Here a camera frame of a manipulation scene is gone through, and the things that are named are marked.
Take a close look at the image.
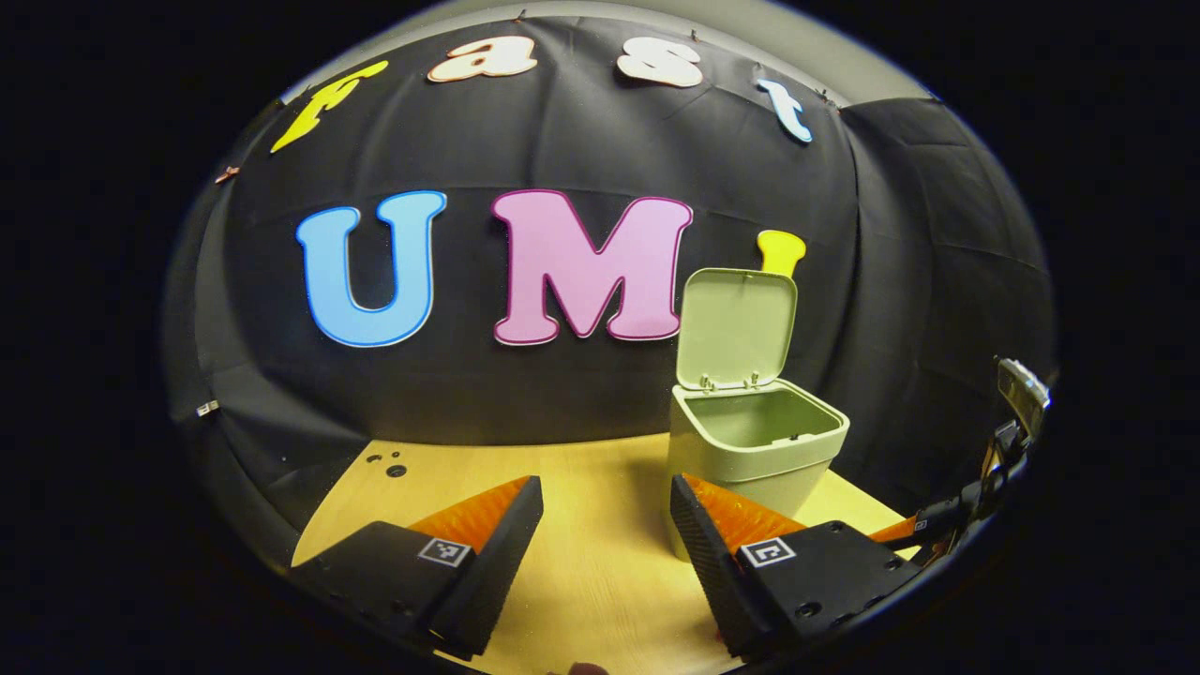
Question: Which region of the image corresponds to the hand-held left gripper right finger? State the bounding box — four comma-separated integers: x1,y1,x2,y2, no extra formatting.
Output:
669,473,924,659

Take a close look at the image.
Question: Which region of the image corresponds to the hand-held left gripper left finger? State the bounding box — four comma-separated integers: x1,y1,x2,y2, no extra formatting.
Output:
291,475,545,659

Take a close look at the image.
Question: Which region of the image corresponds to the green desktop garbage bin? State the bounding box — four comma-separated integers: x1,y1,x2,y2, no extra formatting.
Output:
667,267,851,563

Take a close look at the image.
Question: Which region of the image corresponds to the wooden desktop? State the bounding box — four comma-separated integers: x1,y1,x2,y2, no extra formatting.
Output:
292,433,908,675

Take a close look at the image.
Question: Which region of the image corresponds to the black backdrop cloth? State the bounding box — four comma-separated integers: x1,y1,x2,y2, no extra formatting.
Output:
167,14,1056,545

